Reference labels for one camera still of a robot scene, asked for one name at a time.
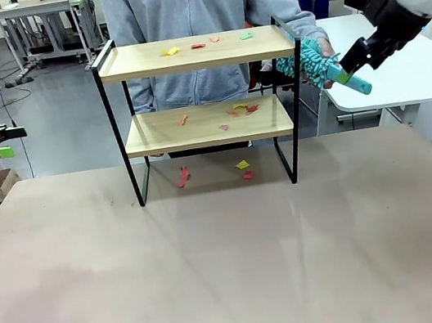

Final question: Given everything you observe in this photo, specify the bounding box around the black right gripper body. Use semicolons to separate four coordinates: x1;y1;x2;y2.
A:
358;0;432;71

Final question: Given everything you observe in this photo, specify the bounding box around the teal microfiber duster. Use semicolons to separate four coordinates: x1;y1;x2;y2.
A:
270;29;374;110

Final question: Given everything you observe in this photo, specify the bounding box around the person right forearm grey sleeve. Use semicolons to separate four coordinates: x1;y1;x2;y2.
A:
126;75;162;116

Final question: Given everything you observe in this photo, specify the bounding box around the person left hand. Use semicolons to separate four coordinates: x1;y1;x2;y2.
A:
313;36;342;91

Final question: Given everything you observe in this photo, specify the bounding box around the white desk with curved edge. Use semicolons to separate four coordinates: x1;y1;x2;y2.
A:
297;0;432;141

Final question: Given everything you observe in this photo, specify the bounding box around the power strip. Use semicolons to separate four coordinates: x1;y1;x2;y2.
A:
2;74;36;89

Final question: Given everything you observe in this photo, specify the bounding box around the black office chair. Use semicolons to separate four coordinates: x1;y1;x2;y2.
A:
248;54;305;98

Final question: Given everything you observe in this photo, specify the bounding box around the grey metal workbench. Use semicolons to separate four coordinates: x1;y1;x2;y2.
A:
0;0;111;80

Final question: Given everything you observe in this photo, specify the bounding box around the person torso grey hoodie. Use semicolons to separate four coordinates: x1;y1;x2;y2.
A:
101;0;314;119

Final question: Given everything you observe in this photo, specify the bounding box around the wooden two-tier shelf black frame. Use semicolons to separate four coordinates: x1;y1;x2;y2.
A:
86;8;324;215

